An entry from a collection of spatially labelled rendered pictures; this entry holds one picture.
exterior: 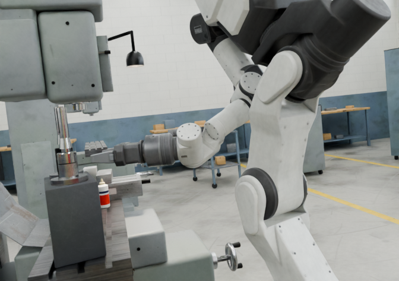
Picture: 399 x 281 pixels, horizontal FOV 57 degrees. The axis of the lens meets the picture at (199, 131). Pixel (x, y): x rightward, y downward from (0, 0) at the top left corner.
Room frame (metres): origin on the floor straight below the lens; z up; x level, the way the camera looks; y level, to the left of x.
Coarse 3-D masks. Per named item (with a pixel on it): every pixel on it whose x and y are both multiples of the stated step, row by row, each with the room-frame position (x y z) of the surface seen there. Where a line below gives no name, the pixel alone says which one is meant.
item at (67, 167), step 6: (72, 156) 0.90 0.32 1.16; (60, 162) 0.89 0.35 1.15; (66, 162) 0.89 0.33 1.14; (72, 162) 0.89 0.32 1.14; (60, 168) 0.89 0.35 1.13; (66, 168) 0.89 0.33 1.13; (72, 168) 0.89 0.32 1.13; (60, 174) 0.89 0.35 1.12; (66, 174) 0.89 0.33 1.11; (72, 174) 0.89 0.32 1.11; (78, 174) 0.91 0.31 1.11
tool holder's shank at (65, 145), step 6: (60, 108) 0.90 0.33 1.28; (60, 114) 0.90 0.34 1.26; (66, 114) 0.91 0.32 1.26; (60, 120) 0.90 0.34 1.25; (66, 120) 0.91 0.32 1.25; (60, 126) 0.90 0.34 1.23; (66, 126) 0.90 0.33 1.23; (60, 132) 0.90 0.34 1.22; (66, 132) 0.90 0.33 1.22; (60, 138) 0.90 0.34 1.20; (66, 138) 0.90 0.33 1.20; (60, 144) 0.90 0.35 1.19; (66, 144) 0.90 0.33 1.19; (66, 150) 0.90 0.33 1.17
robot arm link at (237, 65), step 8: (224, 40) 1.16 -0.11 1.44; (216, 48) 1.17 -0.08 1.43; (224, 48) 1.15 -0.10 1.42; (232, 48) 1.15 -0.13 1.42; (216, 56) 1.19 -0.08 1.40; (224, 56) 1.15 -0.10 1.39; (232, 56) 1.14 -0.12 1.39; (240, 56) 1.14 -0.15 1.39; (248, 56) 1.15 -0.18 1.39; (224, 64) 1.16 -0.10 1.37; (232, 64) 1.13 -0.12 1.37; (240, 64) 1.12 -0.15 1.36; (248, 64) 1.12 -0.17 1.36; (232, 72) 1.13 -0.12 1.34; (240, 72) 1.11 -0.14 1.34; (248, 72) 1.08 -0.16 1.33; (256, 72) 1.09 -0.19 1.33; (232, 80) 1.15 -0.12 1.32; (240, 80) 1.06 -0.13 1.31; (248, 80) 1.06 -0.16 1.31; (256, 80) 1.07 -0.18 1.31; (248, 88) 1.05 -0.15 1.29
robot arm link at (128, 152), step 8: (152, 136) 0.98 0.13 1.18; (120, 144) 0.97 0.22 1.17; (128, 144) 0.98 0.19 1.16; (136, 144) 0.96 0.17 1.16; (144, 144) 0.96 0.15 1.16; (152, 144) 0.96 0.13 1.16; (120, 152) 0.94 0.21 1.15; (128, 152) 0.95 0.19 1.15; (136, 152) 0.95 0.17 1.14; (144, 152) 0.96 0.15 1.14; (152, 152) 0.95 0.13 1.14; (120, 160) 0.94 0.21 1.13; (128, 160) 0.95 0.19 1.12; (136, 160) 0.95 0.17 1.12; (144, 160) 0.99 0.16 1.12; (152, 160) 0.96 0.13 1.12; (160, 160) 0.96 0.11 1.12
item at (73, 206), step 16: (80, 176) 0.90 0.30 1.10; (48, 192) 0.83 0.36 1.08; (64, 192) 0.85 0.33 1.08; (80, 192) 0.86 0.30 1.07; (96, 192) 0.88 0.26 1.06; (48, 208) 0.83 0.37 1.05; (64, 208) 0.85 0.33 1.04; (80, 208) 0.86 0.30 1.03; (96, 208) 0.87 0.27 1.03; (64, 224) 0.84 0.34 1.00; (80, 224) 0.86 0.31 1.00; (96, 224) 0.87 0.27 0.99; (64, 240) 0.84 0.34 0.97; (80, 240) 0.86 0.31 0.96; (96, 240) 0.87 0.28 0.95; (64, 256) 0.84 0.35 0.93; (80, 256) 0.85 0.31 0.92; (96, 256) 0.87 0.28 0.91
